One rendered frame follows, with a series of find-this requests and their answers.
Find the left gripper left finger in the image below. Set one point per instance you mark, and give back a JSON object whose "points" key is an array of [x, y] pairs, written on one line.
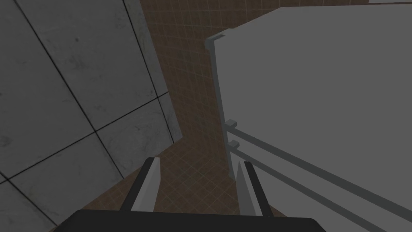
{"points": [[145, 190]]}

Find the grey refrigerator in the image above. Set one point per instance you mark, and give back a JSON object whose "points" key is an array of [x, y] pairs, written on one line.
{"points": [[322, 90]]}

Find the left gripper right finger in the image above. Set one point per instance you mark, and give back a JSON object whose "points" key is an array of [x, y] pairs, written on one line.
{"points": [[250, 193]]}

